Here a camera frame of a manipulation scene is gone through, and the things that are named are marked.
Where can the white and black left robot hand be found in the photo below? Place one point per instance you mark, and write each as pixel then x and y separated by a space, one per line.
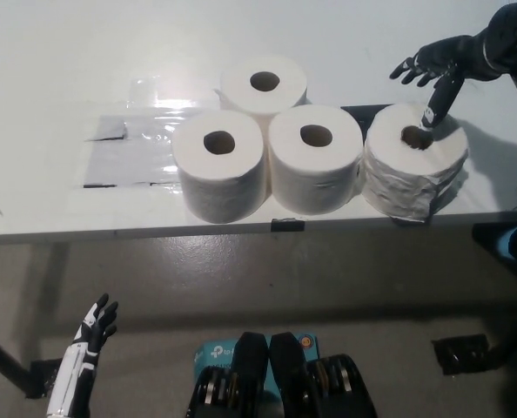
pixel 73 370

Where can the smooth white toilet paper roll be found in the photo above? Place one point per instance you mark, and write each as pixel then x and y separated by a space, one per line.
pixel 215 187
pixel 310 183
pixel 241 91

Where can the black tape patch on table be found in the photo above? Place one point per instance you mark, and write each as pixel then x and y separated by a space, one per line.
pixel 363 114

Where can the grey taped sheet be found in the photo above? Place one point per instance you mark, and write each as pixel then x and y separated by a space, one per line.
pixel 128 157

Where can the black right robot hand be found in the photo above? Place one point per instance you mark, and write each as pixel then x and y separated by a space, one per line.
pixel 450 56

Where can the teal tp-link box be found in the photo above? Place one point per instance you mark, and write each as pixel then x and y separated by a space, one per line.
pixel 210 352

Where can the black diagonal table leg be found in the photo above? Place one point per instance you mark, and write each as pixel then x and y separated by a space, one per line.
pixel 515 335
pixel 2 361

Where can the black floor tape patch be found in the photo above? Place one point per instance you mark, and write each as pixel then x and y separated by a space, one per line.
pixel 458 355
pixel 38 379

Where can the wrinkled toilet paper roll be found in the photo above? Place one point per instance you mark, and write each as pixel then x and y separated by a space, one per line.
pixel 398 183

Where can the small black tape piece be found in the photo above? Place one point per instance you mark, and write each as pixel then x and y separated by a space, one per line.
pixel 288 224

